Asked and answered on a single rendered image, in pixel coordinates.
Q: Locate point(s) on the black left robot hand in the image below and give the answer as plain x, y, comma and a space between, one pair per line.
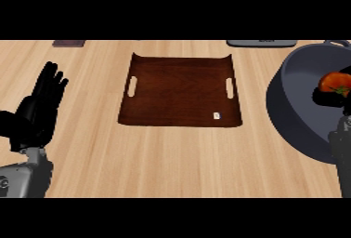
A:
36, 105

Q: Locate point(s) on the grey flat appliance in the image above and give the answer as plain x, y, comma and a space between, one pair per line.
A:
262, 43

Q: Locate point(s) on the dark purple flat object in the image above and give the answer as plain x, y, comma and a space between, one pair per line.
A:
69, 43

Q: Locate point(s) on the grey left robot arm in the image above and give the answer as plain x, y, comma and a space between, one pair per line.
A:
23, 179

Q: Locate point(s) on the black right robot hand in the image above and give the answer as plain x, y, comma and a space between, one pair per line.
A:
330, 98

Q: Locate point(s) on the dark brown wooden tray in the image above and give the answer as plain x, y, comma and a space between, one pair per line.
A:
181, 91

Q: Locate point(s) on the red tomato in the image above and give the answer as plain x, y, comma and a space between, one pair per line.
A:
336, 82

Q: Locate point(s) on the dark grey pot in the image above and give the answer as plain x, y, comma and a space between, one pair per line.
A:
297, 102

